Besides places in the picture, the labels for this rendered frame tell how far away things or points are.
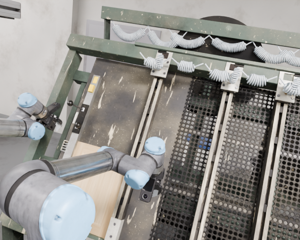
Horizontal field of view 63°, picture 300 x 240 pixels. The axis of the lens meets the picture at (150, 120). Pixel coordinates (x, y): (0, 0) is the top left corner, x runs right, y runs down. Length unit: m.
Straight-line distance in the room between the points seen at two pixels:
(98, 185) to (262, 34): 1.56
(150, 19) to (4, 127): 1.44
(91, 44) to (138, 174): 1.18
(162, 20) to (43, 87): 3.67
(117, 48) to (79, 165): 1.12
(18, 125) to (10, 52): 4.67
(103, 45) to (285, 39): 1.29
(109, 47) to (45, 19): 3.55
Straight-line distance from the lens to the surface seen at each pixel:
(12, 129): 1.14
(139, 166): 0.85
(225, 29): 2.05
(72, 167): 0.73
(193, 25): 2.07
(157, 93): 1.55
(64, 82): 1.82
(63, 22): 4.80
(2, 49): 5.89
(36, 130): 1.17
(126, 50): 1.70
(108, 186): 1.55
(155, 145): 0.89
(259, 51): 2.10
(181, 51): 1.45
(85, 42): 1.84
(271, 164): 1.53
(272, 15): 4.25
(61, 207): 0.51
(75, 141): 1.64
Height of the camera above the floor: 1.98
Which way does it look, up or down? 18 degrees down
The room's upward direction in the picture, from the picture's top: 9 degrees clockwise
